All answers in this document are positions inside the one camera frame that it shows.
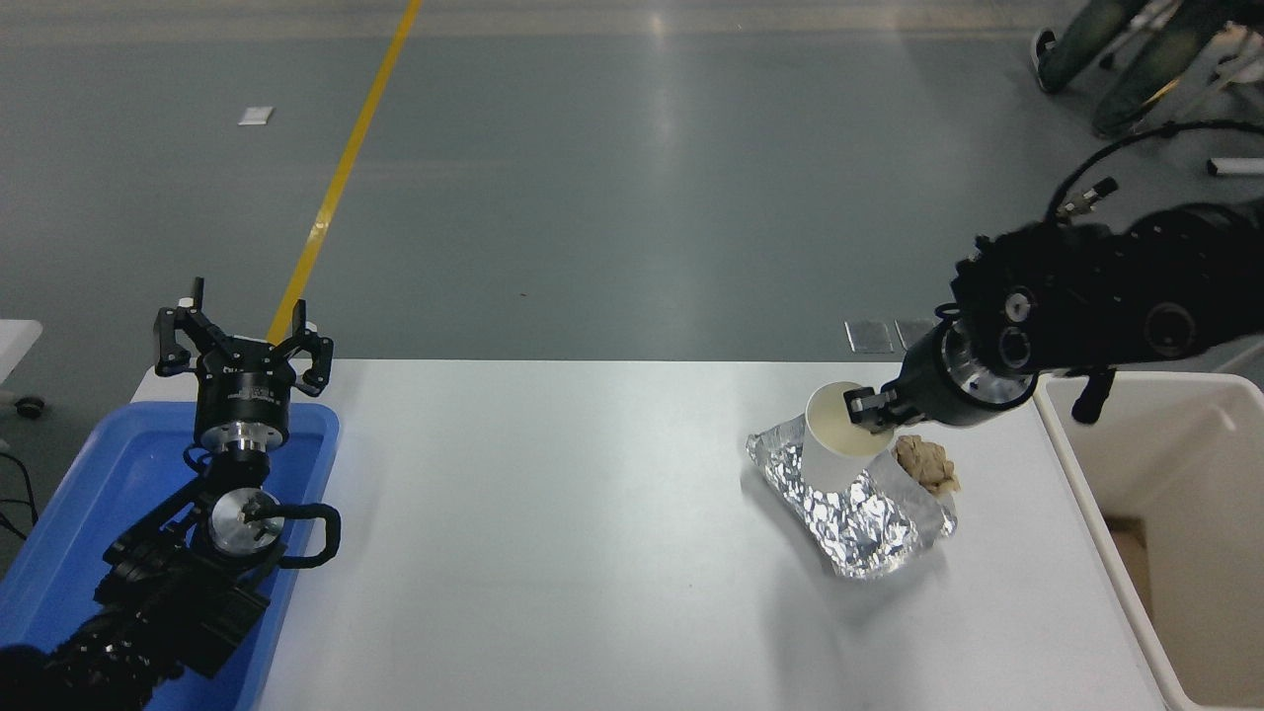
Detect crumpled foil tray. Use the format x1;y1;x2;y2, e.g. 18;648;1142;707
746;414;958;580

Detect large pale bin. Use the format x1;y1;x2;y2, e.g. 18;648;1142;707
1032;370;1264;711

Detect white side table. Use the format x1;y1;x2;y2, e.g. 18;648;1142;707
0;319;45;386

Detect white swivel chair base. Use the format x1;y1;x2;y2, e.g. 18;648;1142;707
1099;0;1264;134

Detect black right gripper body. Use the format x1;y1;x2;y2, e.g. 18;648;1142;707
893;330;980;429

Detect white paper cup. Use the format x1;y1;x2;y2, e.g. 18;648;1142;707
804;381;899;491

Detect crumpled tan paper ball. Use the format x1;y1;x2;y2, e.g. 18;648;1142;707
894;434;962;496

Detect blue plastic tray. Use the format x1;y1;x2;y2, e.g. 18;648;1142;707
0;401;342;711

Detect black floor cable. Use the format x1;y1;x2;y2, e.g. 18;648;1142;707
0;452;41;542

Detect person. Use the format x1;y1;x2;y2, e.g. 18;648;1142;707
1031;0;1264;140

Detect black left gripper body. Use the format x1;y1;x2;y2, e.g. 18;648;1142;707
193;338;298;431

